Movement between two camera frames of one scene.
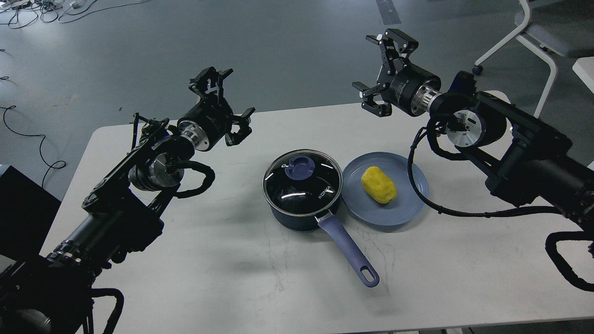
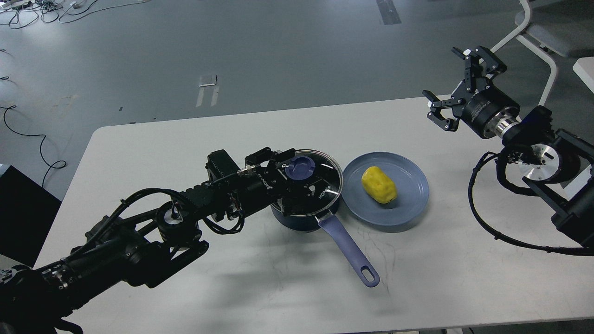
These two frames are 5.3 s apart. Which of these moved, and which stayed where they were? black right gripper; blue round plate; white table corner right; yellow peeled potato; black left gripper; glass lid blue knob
Moved: black right gripper; black left gripper
Stayed: white table corner right; glass lid blue knob; yellow peeled potato; blue round plate
